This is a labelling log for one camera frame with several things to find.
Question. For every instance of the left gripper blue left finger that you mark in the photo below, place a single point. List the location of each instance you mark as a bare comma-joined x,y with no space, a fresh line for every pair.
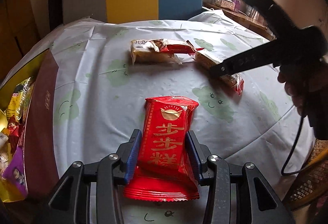
128,154

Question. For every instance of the red beige biscuit packet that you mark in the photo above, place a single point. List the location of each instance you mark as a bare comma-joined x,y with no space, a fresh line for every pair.
161,50

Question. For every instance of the person right hand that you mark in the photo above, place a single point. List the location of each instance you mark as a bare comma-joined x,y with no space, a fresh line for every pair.
307,86

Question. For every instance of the wicker chair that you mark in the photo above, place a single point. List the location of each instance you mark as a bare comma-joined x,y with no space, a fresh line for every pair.
311,183

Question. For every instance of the purple packet on side table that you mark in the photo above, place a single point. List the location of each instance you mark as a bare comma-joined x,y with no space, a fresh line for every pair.
236,5

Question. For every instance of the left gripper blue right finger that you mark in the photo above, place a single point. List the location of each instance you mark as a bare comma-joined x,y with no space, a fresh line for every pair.
198,154

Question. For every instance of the red cake snack packet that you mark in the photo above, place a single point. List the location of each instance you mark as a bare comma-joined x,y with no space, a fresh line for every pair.
163,172

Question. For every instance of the gold tin box maroon rim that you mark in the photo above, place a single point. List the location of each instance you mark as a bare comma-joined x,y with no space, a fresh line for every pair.
36,141

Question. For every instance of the tissue box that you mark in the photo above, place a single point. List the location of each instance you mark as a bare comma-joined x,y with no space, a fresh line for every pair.
226,4

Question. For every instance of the clear oat bar packet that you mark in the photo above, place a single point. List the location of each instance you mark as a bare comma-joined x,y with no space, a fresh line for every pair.
213,64

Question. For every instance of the wooden cabinet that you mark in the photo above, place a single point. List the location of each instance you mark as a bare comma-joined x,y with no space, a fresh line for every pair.
19,33

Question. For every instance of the wooden side table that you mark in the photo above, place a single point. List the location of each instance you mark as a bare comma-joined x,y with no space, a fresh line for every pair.
244,20

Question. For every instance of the purple snack packet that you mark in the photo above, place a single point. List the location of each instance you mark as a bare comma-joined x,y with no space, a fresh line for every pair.
14,172

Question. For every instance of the small red candy packet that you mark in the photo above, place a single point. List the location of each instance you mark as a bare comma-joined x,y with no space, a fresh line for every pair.
14,135

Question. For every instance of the yellow snack packet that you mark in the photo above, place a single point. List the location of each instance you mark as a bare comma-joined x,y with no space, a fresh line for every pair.
15,107

